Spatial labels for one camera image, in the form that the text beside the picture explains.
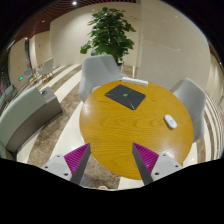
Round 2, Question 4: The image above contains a grey chair behind table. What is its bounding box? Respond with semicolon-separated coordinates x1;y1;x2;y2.
78;55;125;101

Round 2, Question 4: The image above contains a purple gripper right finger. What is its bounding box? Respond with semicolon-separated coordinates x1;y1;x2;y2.
132;143;182;185

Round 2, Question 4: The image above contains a round wooden table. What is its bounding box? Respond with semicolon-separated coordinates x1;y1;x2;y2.
80;81;194;179

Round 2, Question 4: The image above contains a white keyboard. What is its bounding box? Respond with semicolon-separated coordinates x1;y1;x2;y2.
121;77;148;86

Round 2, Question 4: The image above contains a white computer mouse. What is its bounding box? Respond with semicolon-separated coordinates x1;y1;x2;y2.
164;115;177;129

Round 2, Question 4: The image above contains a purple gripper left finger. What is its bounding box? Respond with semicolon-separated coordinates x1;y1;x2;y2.
42;144;91;185

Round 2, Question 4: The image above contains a green grey sofa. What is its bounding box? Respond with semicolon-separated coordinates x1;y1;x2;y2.
0;86;62;160

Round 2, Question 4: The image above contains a black mouse pad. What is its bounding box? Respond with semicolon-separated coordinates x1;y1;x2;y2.
105;85;146;110

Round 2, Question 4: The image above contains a large green potted plant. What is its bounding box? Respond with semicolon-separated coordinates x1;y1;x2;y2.
80;7;135;66

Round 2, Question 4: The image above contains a white chair far left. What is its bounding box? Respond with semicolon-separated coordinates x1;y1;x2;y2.
38;58;54;80

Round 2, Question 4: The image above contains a small grey chair far left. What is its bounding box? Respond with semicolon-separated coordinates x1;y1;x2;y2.
24;68;33;84

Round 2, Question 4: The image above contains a grey chair right of table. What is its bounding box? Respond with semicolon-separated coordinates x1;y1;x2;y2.
173;78;206;142

